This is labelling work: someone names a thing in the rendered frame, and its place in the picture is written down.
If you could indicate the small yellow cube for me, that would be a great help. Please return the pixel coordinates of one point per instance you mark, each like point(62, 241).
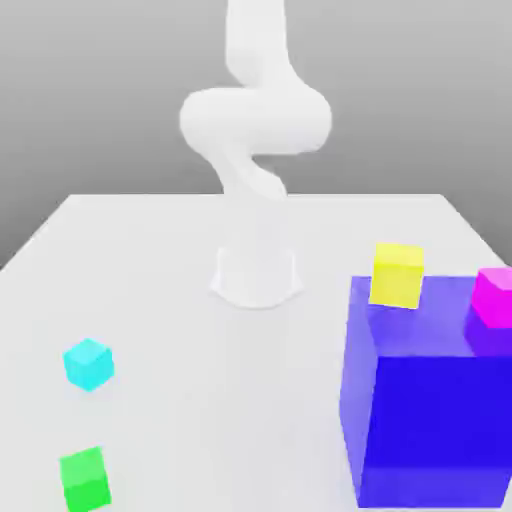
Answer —
point(396, 276)

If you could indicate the small green cube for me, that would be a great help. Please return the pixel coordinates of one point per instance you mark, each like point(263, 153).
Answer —
point(86, 480)

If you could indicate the small cyan cube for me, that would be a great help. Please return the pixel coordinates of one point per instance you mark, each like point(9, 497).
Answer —
point(88, 364)

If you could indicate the large blue box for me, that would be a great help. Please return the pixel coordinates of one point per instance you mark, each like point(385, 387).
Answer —
point(432, 420)

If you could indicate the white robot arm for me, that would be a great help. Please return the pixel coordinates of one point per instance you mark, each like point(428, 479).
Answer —
point(256, 120)

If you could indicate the small magenta cube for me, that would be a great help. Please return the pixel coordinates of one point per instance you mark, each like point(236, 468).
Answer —
point(494, 298)

